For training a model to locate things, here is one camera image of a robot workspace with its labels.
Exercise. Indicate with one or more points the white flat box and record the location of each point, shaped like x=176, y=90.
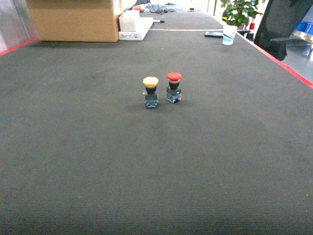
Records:
x=133, y=27

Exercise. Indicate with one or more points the green potted plant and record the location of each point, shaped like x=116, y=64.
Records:
x=238, y=12

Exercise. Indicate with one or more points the white paper cup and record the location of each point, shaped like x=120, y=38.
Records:
x=229, y=32

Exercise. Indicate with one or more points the brown cardboard box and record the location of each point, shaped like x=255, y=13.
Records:
x=76, y=20

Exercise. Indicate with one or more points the yellow mushroom push button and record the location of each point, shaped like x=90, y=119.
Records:
x=151, y=97

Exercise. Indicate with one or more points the black phone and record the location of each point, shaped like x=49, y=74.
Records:
x=214, y=34

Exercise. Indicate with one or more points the black office chair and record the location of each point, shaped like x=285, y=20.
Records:
x=280, y=19

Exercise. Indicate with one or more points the red mushroom push button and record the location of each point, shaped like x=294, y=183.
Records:
x=173, y=91

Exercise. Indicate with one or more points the dark grey table mat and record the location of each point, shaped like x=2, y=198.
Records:
x=80, y=154

